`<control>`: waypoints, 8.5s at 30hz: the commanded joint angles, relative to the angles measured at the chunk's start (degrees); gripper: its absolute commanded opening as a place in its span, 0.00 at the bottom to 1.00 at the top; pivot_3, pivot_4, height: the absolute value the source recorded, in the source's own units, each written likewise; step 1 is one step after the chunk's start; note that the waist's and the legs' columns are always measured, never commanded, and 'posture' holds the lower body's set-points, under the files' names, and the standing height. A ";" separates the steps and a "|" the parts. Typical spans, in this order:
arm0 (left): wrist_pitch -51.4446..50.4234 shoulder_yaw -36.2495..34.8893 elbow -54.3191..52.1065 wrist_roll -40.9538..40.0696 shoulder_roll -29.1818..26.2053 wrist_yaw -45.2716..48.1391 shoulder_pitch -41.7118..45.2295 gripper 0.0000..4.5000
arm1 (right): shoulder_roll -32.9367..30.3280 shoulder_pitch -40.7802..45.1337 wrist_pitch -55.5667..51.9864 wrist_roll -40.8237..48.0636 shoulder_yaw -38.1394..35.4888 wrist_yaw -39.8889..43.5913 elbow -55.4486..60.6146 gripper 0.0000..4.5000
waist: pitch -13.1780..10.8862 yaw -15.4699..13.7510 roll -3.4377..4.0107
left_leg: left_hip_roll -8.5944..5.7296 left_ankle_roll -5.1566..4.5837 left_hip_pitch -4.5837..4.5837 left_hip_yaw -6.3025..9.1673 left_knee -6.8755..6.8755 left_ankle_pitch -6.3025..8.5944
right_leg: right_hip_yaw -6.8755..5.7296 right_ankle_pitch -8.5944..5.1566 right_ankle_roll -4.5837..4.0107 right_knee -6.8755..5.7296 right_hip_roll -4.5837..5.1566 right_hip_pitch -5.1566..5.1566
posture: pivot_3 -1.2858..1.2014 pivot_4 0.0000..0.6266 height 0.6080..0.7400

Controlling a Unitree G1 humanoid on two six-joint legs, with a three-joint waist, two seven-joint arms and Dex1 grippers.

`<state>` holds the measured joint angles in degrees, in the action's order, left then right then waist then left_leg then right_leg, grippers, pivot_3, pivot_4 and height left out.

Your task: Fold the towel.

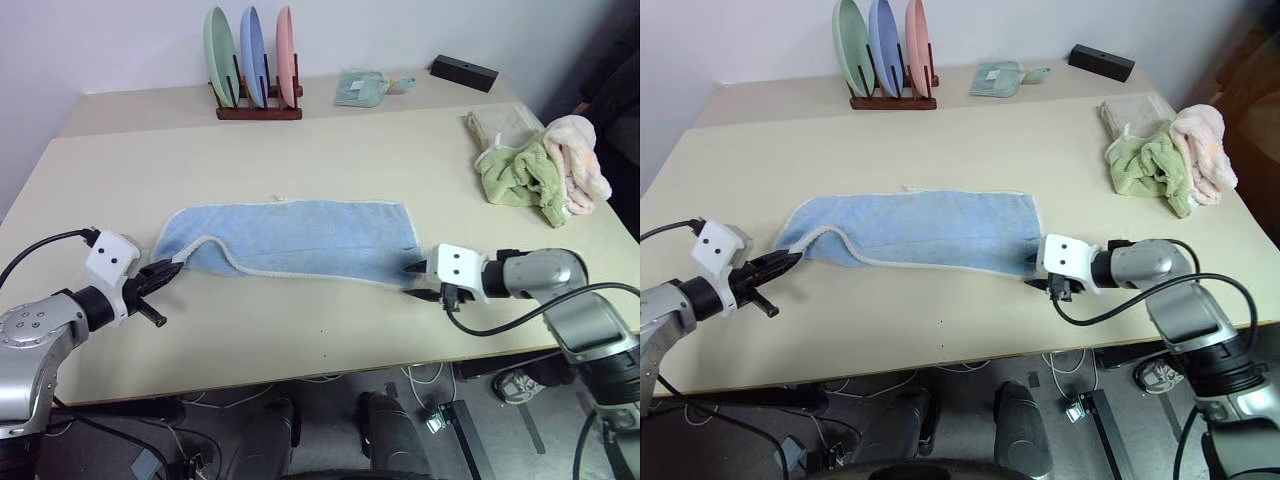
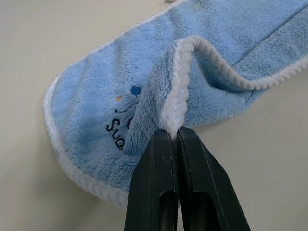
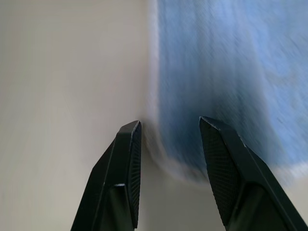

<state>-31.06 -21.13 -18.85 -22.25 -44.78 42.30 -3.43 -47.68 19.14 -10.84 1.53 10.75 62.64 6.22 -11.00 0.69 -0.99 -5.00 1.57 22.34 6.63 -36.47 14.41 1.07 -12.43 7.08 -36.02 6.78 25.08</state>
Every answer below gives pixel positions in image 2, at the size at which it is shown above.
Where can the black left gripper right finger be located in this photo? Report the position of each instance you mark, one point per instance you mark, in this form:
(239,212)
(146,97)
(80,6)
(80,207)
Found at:
(207,183)

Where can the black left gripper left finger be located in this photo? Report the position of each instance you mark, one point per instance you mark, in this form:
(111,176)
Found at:
(151,183)

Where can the light blue fleece towel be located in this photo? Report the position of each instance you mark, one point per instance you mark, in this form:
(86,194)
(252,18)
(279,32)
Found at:
(101,72)

